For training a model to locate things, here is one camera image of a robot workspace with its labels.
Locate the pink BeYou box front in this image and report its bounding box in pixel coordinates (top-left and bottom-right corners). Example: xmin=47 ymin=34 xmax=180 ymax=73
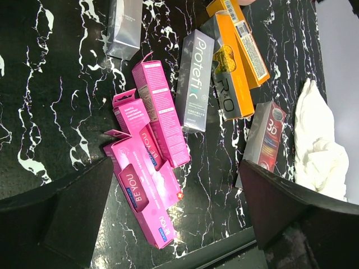
xmin=104 ymin=129 xmax=182 ymax=249

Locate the pink BeYou box middle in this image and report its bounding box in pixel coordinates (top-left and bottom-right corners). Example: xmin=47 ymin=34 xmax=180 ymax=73
xmin=112 ymin=89 xmax=172 ymax=172

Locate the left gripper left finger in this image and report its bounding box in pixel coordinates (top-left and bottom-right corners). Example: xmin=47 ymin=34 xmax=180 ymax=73
xmin=1 ymin=157 xmax=113 ymax=268

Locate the orange R&O toothpaste box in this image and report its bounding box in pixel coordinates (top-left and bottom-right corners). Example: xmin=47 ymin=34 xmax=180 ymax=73
xmin=200 ymin=10 xmax=255 ymax=120

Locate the grey Protefix toothpaste box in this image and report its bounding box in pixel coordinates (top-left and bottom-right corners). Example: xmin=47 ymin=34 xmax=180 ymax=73
xmin=175 ymin=29 xmax=214 ymax=133

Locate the white crumpled cloth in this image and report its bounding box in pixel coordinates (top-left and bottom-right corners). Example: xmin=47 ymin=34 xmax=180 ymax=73
xmin=294 ymin=78 xmax=349 ymax=202

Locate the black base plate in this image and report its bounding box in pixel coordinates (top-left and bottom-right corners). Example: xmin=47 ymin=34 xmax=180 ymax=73
xmin=157 ymin=227 xmax=268 ymax=268

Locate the pink beyou box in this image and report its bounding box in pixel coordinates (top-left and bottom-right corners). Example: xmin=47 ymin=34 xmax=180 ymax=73
xmin=132 ymin=59 xmax=190 ymax=168
xmin=104 ymin=129 xmax=182 ymax=249
xmin=112 ymin=89 xmax=172 ymax=172

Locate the silver grey toothpaste box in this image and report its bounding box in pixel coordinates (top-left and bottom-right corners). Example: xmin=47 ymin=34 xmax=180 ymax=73
xmin=106 ymin=0 xmax=142 ymax=61

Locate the pink BeYou box back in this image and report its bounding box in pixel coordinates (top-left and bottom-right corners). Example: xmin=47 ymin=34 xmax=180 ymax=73
xmin=132 ymin=59 xmax=190 ymax=168

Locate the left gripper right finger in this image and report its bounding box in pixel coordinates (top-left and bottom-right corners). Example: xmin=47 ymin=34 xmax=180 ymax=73
xmin=239 ymin=160 xmax=358 ymax=268

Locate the orange barcode toothpaste box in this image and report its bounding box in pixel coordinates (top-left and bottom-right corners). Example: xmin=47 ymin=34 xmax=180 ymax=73
xmin=206 ymin=0 xmax=270 ymax=89

